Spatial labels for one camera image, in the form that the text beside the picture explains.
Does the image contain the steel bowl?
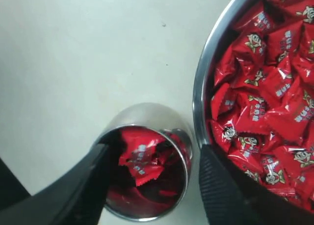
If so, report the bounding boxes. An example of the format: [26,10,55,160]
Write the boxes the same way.
[193,0,255,159]

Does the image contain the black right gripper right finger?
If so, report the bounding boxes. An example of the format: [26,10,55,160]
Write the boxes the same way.
[199,145,314,225]

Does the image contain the pile of red wrapped candies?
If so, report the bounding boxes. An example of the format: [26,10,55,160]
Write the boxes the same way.
[206,0,314,212]

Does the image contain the stainless steel cup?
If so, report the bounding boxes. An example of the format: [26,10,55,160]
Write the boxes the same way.
[95,103,193,222]

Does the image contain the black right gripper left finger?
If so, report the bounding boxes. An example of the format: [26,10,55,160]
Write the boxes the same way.
[0,143,112,225]

